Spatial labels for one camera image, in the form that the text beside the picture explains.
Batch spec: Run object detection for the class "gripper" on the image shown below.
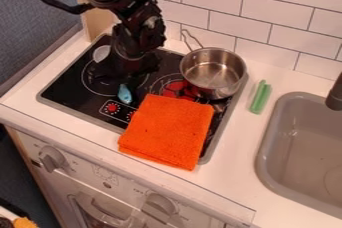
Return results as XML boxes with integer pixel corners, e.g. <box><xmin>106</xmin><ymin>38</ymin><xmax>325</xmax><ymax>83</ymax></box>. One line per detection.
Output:
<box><xmin>108</xmin><ymin>15</ymin><xmax>169</xmax><ymax>80</ymax></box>

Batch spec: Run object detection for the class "blue spoon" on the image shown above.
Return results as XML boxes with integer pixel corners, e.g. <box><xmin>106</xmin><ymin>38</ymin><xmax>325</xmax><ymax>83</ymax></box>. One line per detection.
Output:
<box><xmin>116</xmin><ymin>83</ymin><xmax>134</xmax><ymax>105</ymax></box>

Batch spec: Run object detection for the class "orange cloth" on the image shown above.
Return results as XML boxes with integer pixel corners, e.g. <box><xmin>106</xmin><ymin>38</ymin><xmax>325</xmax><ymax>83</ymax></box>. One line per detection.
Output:
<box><xmin>116</xmin><ymin>93</ymin><xmax>217</xmax><ymax>172</ymax></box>

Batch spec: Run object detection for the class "toy stove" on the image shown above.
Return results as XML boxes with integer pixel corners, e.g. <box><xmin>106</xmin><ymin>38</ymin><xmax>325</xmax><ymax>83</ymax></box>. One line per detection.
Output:
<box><xmin>34</xmin><ymin>33</ymin><xmax>250</xmax><ymax>166</ymax></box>

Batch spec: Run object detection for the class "silver pot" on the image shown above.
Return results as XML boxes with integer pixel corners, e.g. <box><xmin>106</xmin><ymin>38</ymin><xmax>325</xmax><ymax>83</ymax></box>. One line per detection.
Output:
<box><xmin>179</xmin><ymin>28</ymin><xmax>249</xmax><ymax>102</ymax></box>

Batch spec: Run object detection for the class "green toy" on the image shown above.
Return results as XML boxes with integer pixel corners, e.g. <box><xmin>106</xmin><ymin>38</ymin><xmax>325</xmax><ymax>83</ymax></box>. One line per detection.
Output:
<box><xmin>248</xmin><ymin>79</ymin><xmax>274</xmax><ymax>116</ymax></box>

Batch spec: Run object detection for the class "toy sink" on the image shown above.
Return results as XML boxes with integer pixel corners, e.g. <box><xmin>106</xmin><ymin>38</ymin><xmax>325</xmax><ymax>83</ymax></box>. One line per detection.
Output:
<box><xmin>253</xmin><ymin>91</ymin><xmax>342</xmax><ymax>220</ymax></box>

